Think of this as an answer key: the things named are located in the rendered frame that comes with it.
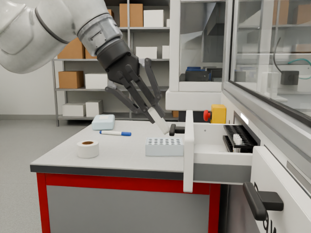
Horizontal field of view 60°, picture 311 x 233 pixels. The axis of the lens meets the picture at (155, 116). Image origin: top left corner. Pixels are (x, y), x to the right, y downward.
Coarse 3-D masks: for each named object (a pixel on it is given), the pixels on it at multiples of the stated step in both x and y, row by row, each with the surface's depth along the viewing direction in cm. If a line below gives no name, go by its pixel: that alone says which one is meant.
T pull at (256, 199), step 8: (248, 184) 34; (248, 192) 32; (256, 192) 32; (264, 192) 32; (272, 192) 32; (248, 200) 32; (256, 200) 30; (264, 200) 30; (272, 200) 30; (280, 200) 30; (256, 208) 29; (264, 208) 29; (272, 208) 30; (280, 208) 30; (256, 216) 28; (264, 216) 28
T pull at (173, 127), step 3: (171, 126) 64; (174, 126) 64; (177, 126) 64; (180, 126) 64; (171, 129) 61; (174, 129) 62; (177, 129) 62; (180, 129) 62; (183, 129) 62; (171, 132) 60; (174, 132) 61; (177, 132) 62; (180, 132) 62; (183, 132) 62; (171, 135) 60
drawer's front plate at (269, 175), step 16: (256, 160) 43; (272, 160) 38; (256, 176) 42; (272, 176) 35; (288, 176) 33; (288, 192) 29; (304, 192) 29; (288, 208) 29; (304, 208) 26; (272, 224) 34; (288, 224) 29; (304, 224) 25
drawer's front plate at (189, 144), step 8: (192, 112) 73; (192, 120) 63; (192, 128) 56; (192, 136) 50; (184, 144) 49; (192, 144) 49; (184, 152) 50; (192, 152) 49; (184, 160) 50; (192, 160) 50; (184, 168) 50; (192, 168) 50; (184, 176) 50; (192, 176) 50; (184, 184) 51; (192, 184) 51
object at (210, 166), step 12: (204, 132) 75; (216, 132) 74; (204, 144) 75; (216, 144) 75; (204, 156) 51; (216, 156) 51; (228, 156) 50; (240, 156) 50; (252, 156) 50; (204, 168) 51; (216, 168) 51; (228, 168) 51; (240, 168) 50; (204, 180) 52; (216, 180) 51; (228, 180) 51; (240, 180) 51
